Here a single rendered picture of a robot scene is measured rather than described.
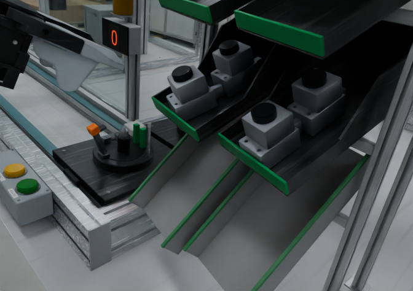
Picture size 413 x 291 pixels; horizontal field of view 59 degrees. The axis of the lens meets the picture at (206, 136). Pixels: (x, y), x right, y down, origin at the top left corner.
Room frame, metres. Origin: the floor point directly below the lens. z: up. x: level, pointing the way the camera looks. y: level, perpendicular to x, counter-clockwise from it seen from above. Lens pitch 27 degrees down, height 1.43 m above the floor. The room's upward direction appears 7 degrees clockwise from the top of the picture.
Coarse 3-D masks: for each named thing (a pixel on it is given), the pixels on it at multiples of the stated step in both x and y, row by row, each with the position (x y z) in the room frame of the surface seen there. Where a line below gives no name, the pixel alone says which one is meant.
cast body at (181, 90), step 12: (180, 72) 0.50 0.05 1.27; (192, 72) 0.51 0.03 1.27; (180, 84) 0.49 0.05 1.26; (192, 84) 0.49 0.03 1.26; (204, 84) 0.50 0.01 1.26; (216, 84) 0.54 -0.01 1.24; (168, 96) 0.52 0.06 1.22; (180, 96) 0.48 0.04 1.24; (192, 96) 0.49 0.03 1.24; (204, 96) 0.50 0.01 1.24; (216, 96) 0.53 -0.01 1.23; (180, 108) 0.49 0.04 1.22; (192, 108) 0.50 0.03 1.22; (204, 108) 0.50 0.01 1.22
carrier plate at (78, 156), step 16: (80, 144) 0.77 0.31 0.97; (160, 144) 0.82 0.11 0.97; (64, 160) 0.69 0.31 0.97; (80, 160) 0.70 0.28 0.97; (160, 160) 0.74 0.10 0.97; (80, 176) 0.64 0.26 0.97; (96, 176) 0.64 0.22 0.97; (112, 176) 0.65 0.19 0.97; (128, 176) 0.66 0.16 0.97; (144, 176) 0.67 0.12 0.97; (96, 192) 0.59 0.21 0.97; (112, 192) 0.60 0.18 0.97; (128, 192) 0.61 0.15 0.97
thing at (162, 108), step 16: (224, 32) 0.62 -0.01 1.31; (240, 32) 0.64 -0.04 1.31; (208, 48) 0.60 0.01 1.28; (256, 48) 0.66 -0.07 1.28; (272, 48) 0.51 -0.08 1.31; (288, 48) 0.53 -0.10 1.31; (208, 64) 0.60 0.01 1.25; (272, 64) 0.52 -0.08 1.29; (208, 80) 0.59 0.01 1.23; (256, 80) 0.50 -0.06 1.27; (272, 80) 0.52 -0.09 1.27; (160, 96) 0.55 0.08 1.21; (224, 96) 0.54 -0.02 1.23; (240, 96) 0.53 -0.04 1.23; (256, 96) 0.50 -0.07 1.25; (208, 112) 0.51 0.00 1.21; (224, 112) 0.47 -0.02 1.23; (240, 112) 0.49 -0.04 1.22; (192, 128) 0.45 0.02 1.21; (208, 128) 0.45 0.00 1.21
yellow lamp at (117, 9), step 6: (114, 0) 0.93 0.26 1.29; (120, 0) 0.93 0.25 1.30; (126, 0) 0.93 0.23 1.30; (132, 0) 0.95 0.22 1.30; (114, 6) 0.93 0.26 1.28; (120, 6) 0.93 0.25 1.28; (126, 6) 0.93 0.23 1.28; (132, 6) 0.95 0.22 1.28; (114, 12) 0.93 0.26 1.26; (120, 12) 0.93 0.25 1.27; (126, 12) 0.93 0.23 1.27; (132, 12) 0.95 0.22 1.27
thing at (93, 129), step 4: (92, 124) 0.69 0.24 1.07; (88, 128) 0.67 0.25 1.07; (92, 128) 0.67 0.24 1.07; (96, 128) 0.68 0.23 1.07; (100, 128) 0.69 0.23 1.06; (104, 128) 0.69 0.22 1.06; (88, 132) 0.68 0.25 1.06; (92, 132) 0.67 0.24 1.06; (96, 132) 0.68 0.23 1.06; (96, 136) 0.68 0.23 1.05; (100, 136) 0.69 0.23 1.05; (96, 140) 0.68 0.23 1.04; (100, 140) 0.69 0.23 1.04; (96, 144) 0.69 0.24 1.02; (100, 144) 0.69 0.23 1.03; (100, 148) 0.69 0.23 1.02; (104, 148) 0.69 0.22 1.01; (100, 152) 0.70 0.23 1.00; (104, 152) 0.69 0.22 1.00
